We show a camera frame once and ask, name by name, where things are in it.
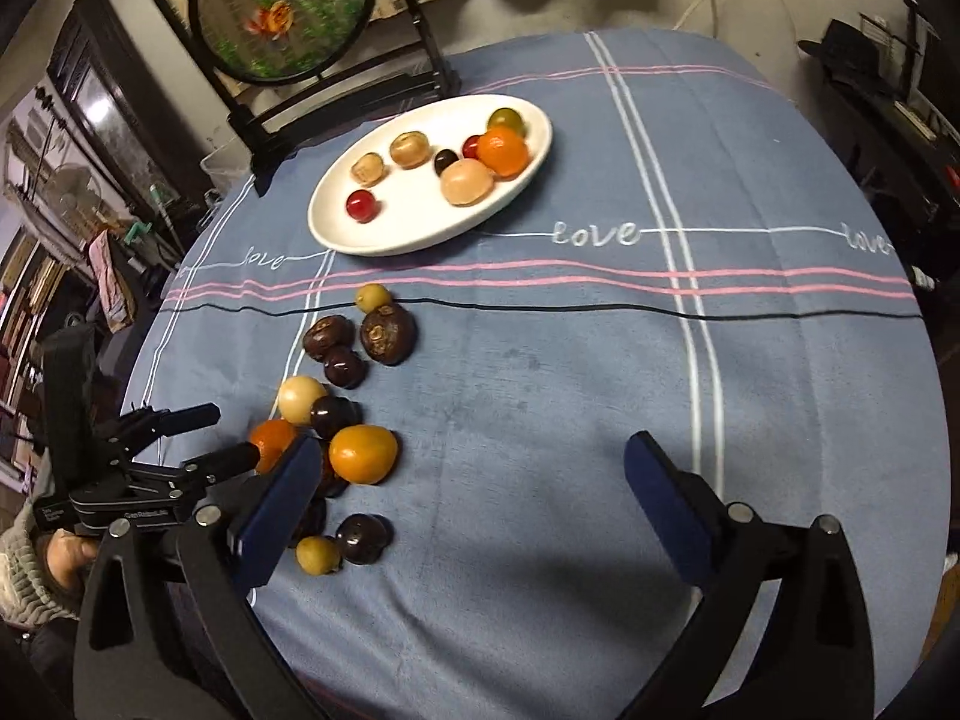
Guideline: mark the white standing fan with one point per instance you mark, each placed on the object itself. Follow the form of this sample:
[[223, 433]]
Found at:
[[75, 187]]

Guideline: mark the black hat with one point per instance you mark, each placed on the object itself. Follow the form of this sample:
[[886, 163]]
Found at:
[[847, 45]]

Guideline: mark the green tomato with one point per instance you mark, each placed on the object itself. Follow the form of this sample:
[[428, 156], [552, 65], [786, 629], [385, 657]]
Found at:
[[505, 120]]

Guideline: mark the large beige longan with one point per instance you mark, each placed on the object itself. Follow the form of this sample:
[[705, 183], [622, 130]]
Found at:
[[466, 182]]

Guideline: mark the person's left forearm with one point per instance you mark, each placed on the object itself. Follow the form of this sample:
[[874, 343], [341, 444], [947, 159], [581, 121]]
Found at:
[[22, 585]]

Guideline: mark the yellow-orange tangerine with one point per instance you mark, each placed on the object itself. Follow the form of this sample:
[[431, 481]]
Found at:
[[363, 454]]

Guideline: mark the pink cloth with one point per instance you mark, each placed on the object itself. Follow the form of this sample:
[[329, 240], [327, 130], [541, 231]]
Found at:
[[112, 277]]

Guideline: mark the dark wooden framed mirror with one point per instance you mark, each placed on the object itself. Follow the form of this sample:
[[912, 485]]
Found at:
[[105, 112]]

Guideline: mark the clear plastic container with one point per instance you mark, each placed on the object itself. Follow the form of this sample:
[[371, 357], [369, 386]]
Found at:
[[221, 165]]

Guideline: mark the black computer desk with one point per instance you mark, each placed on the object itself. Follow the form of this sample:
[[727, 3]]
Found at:
[[877, 150]]

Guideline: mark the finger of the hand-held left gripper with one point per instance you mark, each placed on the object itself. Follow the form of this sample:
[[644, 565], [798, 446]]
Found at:
[[221, 463], [180, 418]]

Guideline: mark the orange tangerine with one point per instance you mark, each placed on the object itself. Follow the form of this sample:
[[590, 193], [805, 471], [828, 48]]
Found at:
[[501, 154], [274, 439]]

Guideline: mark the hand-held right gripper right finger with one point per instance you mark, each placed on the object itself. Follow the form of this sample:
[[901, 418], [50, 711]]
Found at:
[[667, 510]]

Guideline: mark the white plate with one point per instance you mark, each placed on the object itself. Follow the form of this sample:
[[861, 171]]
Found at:
[[405, 221]]

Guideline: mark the round goldfish screen on stand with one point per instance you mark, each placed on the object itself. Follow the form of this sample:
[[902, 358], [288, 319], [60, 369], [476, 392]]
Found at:
[[285, 15]]

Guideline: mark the person's left hand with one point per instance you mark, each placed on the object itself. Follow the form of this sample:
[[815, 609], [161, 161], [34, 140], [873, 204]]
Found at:
[[67, 559]]

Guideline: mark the blue plaid tablecloth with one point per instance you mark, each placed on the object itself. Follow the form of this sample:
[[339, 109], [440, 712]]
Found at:
[[562, 405]]

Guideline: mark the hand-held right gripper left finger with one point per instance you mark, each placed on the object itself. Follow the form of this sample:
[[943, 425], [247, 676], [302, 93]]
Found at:
[[277, 517]]

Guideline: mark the red cherry tomato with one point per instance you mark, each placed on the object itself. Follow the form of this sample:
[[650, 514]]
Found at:
[[471, 147], [360, 205]]

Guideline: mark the spotted beige longan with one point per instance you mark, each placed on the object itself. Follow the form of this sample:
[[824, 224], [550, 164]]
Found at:
[[368, 169]]

